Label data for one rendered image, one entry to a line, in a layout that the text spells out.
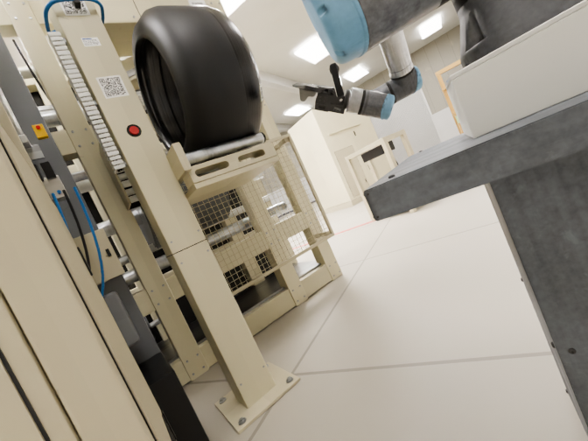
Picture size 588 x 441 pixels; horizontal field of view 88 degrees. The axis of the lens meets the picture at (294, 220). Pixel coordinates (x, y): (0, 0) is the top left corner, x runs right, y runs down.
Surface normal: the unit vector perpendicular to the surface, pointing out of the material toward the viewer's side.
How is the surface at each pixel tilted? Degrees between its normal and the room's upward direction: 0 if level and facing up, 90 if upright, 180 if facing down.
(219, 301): 90
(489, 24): 74
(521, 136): 90
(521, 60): 90
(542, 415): 0
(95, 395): 90
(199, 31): 79
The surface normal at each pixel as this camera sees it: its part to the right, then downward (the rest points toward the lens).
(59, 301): 0.51, -0.17
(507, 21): -0.84, 0.12
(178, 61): -0.11, 0.18
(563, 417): -0.41, -0.91
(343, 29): 0.05, 0.77
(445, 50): -0.44, 0.26
